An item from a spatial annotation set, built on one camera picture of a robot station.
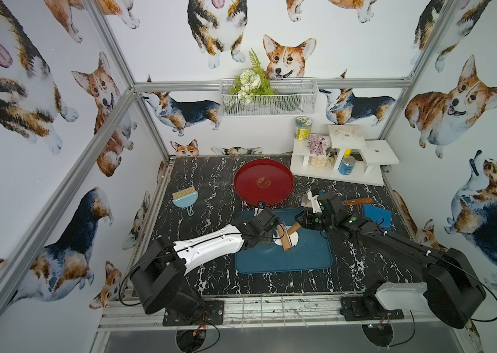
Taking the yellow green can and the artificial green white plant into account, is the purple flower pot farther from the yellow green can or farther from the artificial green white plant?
the artificial green white plant

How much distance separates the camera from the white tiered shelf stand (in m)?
1.00

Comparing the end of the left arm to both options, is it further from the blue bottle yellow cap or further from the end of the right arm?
the blue bottle yellow cap

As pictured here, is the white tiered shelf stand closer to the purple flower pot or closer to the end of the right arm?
the purple flower pot

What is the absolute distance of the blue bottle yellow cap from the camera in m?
1.09

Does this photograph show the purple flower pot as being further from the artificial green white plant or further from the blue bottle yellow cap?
the artificial green white plant

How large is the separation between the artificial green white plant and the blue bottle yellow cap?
1.65 ft

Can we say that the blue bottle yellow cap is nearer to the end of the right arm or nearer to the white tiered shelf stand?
the white tiered shelf stand

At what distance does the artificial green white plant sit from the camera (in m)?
0.79

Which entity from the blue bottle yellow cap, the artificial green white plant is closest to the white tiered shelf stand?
the blue bottle yellow cap

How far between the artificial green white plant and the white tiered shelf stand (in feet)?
1.10

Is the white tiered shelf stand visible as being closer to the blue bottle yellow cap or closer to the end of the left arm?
the blue bottle yellow cap

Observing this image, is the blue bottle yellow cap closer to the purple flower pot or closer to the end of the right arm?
the purple flower pot

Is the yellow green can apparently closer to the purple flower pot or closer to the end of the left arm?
the purple flower pot
